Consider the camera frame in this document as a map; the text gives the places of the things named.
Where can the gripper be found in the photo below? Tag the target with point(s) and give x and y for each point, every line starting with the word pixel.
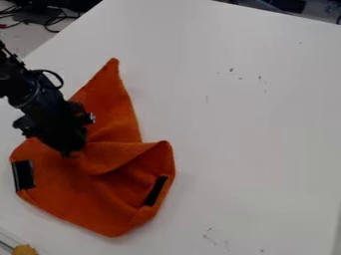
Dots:
pixel 55 124

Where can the orange cloth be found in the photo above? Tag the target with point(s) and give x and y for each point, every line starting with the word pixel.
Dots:
pixel 111 179

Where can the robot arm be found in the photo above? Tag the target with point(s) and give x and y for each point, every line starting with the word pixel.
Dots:
pixel 24 88

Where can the yellow toy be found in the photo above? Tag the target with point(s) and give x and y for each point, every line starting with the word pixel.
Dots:
pixel 24 250

